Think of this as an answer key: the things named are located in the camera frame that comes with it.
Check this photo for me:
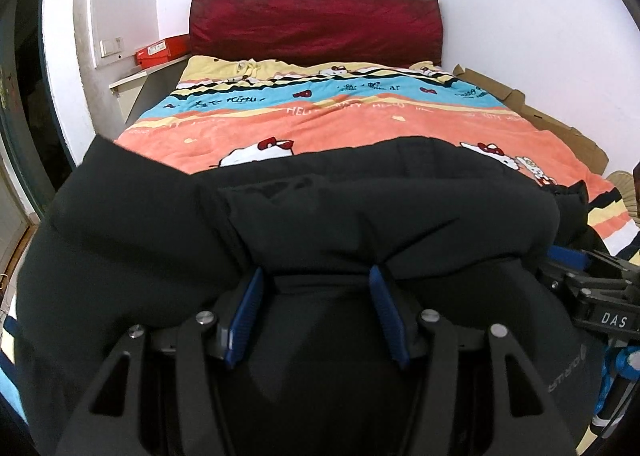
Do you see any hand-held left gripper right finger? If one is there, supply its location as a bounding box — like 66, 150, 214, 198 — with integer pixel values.
368, 264, 583, 456

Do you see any red shoe box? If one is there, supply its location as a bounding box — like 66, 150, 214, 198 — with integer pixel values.
135, 35, 191, 69

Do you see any cartoon cat printed blanket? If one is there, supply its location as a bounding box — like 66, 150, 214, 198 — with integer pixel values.
0, 55, 640, 456

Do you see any dark green door frame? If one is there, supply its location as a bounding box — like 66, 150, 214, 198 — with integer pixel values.
0, 0, 57, 224

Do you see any beige woven fan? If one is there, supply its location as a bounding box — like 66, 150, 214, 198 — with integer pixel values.
604, 170, 640, 217

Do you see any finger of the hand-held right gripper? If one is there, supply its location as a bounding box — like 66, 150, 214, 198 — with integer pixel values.
546, 245, 640, 283

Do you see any black hooded puffer jacket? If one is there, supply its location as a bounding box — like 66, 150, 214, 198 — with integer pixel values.
14, 135, 622, 456

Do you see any dark red padded headboard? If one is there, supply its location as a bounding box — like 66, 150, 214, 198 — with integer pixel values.
188, 0, 445, 69

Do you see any brown cardboard box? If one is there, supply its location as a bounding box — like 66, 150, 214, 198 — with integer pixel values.
452, 63, 610, 176

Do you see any white bedside shelf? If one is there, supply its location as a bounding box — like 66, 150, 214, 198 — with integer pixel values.
108, 56, 191, 127

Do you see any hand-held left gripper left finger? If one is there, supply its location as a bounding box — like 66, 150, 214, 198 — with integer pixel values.
56, 266, 266, 456

